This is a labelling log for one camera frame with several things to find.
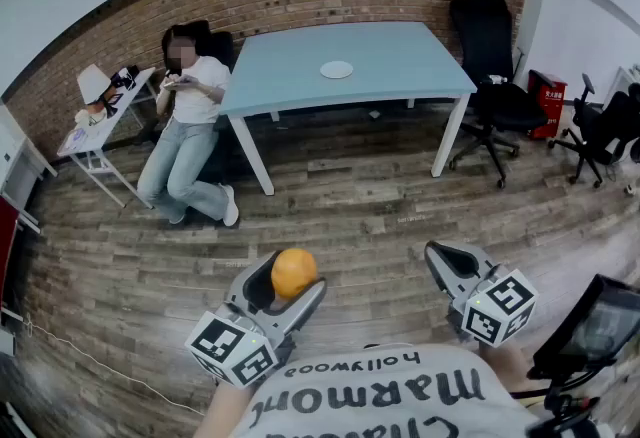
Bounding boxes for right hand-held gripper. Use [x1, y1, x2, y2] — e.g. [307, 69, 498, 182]
[424, 240, 539, 350]

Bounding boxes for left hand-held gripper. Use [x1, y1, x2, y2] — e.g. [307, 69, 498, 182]
[184, 249, 328, 390]

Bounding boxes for yellow-orange round fruit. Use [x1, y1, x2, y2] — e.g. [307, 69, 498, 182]
[270, 248, 319, 301]

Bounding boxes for white round plate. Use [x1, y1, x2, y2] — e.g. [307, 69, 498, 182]
[319, 60, 355, 80]

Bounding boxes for person's right forearm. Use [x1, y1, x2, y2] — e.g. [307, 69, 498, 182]
[478, 341, 532, 393]

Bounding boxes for person's left forearm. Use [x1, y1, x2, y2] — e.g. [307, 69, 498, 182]
[192, 381, 254, 438]

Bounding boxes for person's white printed t-shirt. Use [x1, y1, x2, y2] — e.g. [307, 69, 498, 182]
[234, 343, 539, 438]

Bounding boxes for black monitor on stand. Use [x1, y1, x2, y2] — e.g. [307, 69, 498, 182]
[527, 273, 640, 382]

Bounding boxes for red fire extinguisher box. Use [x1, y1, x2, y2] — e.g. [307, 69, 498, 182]
[527, 69, 569, 141]

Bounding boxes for black clamp device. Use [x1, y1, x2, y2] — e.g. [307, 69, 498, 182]
[524, 393, 604, 438]

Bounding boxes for black mesh office chair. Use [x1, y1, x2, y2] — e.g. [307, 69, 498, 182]
[547, 73, 640, 190]

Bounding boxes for black high-back office chair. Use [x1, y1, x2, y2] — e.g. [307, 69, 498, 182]
[448, 0, 550, 190]

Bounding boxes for small white side table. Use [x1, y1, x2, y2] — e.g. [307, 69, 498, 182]
[56, 66, 157, 210]

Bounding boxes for light blue table white legs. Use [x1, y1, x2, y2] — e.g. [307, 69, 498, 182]
[218, 20, 479, 197]

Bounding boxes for purple printed paper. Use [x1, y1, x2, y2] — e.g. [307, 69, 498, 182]
[59, 127, 90, 153]

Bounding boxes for red cabinet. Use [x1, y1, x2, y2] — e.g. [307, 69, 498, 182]
[0, 195, 19, 300]

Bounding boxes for white lampshade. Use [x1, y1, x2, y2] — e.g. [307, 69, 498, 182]
[76, 64, 112, 106]

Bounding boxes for white cabinet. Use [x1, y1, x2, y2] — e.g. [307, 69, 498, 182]
[0, 104, 59, 233]

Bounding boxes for white floor cable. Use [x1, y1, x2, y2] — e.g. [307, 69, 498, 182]
[22, 314, 207, 418]

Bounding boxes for black strap device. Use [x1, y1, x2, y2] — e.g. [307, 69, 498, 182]
[102, 64, 141, 120]

